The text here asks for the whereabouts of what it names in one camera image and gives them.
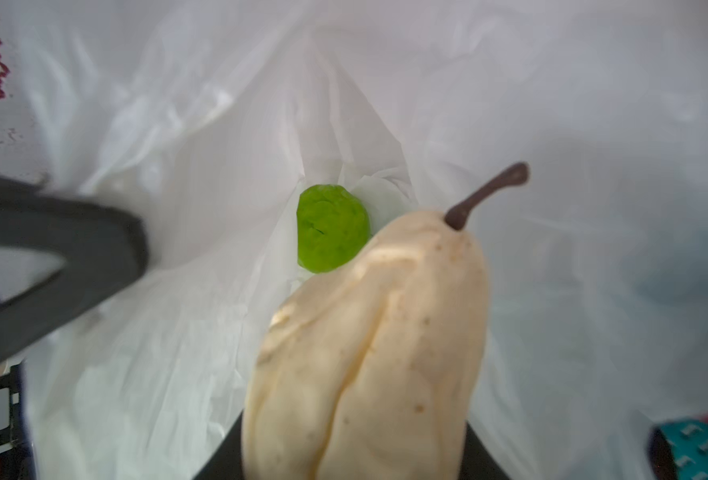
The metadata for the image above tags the teal plastic basket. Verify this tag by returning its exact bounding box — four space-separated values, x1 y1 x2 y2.
648 416 708 480

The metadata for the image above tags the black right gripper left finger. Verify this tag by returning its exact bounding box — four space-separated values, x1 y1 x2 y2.
194 414 245 480

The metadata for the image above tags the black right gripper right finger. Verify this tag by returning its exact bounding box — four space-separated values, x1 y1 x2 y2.
458 423 510 480

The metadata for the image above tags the white plastic bag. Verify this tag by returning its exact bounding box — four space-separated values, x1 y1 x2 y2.
11 1 708 479

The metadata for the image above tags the lime green fruit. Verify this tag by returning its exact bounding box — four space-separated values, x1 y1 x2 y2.
296 184 371 274

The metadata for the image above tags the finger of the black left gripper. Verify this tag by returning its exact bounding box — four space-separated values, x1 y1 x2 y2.
0 177 149 363

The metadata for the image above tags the cream pear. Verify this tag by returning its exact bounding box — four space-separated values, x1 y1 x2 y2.
241 162 530 479

